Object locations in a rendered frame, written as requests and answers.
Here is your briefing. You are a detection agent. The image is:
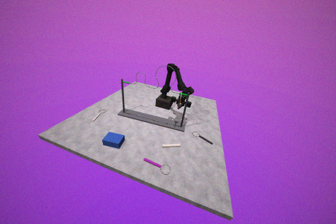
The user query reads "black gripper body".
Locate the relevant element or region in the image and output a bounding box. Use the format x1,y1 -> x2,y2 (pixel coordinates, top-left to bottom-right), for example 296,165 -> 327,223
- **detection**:
171,96 -> 192,108

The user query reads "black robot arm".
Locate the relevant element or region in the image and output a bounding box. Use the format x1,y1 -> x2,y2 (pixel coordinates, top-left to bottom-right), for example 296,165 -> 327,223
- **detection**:
160,63 -> 194,99

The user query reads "blue rectangular block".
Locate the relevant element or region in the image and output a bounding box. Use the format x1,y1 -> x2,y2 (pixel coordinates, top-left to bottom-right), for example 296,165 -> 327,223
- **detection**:
102,132 -> 125,148

